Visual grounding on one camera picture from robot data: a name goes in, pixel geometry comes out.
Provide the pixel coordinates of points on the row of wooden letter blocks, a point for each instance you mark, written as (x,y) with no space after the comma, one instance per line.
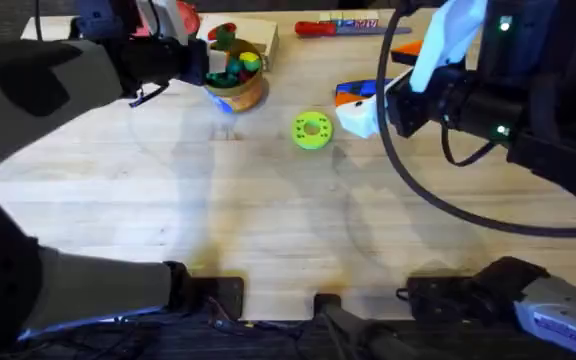
(348,19)

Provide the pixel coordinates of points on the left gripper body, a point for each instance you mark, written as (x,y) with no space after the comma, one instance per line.
(163,62)

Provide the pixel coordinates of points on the pale flat box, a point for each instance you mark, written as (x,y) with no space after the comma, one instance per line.
(263,35)

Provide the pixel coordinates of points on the right wrist flat plate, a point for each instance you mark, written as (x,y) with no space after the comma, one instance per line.
(443,45)

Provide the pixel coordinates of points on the brown tub of toy vegetables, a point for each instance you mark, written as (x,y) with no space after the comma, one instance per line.
(243,92)

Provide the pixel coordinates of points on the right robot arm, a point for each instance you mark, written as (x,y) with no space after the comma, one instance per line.
(558,80)

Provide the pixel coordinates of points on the green and red toy vegetable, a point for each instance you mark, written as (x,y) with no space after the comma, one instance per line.
(225,36)

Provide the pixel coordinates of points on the green disc with holes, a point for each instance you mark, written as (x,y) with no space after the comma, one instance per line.
(302,137)

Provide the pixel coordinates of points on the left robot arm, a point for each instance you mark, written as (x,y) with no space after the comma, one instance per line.
(23,110)

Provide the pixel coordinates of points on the left wrist flat plate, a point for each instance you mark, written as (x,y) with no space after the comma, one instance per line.
(165,20)

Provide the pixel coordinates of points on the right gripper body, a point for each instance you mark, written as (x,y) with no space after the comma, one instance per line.
(433,105)

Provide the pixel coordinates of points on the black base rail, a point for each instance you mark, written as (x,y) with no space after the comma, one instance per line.
(288,335)

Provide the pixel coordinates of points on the white orange right gripper finger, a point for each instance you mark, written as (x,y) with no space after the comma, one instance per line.
(360,117)
(408,52)

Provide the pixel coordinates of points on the blue electric screwdriver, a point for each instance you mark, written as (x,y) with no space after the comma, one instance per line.
(363,87)

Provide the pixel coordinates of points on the white orange left gripper finger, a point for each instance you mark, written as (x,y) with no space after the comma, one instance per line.
(216,61)

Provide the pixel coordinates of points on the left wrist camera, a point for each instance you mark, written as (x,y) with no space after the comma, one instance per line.
(100,20)

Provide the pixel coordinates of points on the wrist flat plate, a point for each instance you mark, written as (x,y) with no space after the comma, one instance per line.
(443,45)
(165,20)

